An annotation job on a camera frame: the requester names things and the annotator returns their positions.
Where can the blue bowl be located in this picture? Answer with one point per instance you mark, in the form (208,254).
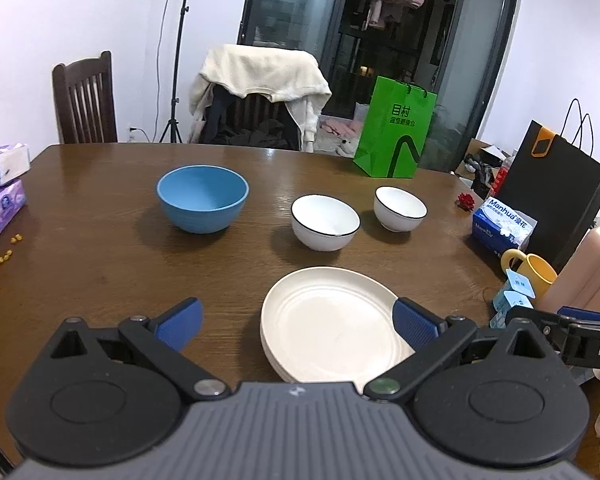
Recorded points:
(200,215)

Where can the wooden chair with clothes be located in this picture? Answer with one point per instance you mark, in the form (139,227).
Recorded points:
(252,110)

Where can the studio light stand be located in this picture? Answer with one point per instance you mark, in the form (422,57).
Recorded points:
(181,10)

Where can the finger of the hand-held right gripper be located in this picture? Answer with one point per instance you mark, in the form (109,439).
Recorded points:
(582,314)
(547,325)

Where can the white plush toy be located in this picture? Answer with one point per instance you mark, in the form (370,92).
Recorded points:
(346,147)

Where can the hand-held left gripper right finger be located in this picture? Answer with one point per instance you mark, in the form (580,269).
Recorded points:
(415,322)

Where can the red label plastic bottle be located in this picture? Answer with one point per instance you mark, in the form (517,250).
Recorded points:
(506,172)

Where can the scattered yellow dried buds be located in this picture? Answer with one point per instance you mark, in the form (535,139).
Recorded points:
(1,260)

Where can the pink cloth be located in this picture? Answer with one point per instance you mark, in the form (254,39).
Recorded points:
(337,127)

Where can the green paper bag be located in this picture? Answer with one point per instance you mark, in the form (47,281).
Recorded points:
(390,130)

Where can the blue tissue pack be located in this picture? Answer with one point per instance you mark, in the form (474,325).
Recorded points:
(495,232)

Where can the white wall socket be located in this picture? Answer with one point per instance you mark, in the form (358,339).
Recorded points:
(131,132)

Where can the black paper bag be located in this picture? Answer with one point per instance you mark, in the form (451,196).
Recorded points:
(555,185)

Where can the black framed glass door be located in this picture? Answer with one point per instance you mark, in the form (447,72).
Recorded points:
(280,10)

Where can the small light blue box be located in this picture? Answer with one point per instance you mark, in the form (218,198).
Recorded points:
(512,305)
(520,282)

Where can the purple tissue pack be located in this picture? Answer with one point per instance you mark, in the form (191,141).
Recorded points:
(2,165)
(0,210)

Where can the white bowl black rim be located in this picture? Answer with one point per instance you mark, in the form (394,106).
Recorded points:
(325,237)
(397,222)

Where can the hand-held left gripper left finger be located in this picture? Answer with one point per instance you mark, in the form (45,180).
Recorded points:
(180,322)

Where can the cardboard box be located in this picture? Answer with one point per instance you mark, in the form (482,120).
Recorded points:
(480,160)

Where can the pink suitcase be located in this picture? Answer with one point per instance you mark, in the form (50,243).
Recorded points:
(595,265)

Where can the yellow mug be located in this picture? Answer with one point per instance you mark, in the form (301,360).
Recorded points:
(540,272)

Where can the dark wooden chair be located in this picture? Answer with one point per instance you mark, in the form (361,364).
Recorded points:
(85,100)

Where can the chair draped with clothes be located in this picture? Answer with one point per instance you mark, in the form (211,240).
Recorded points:
(260,67)
(260,135)

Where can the red flower ornament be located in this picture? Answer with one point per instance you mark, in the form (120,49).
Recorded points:
(465,202)

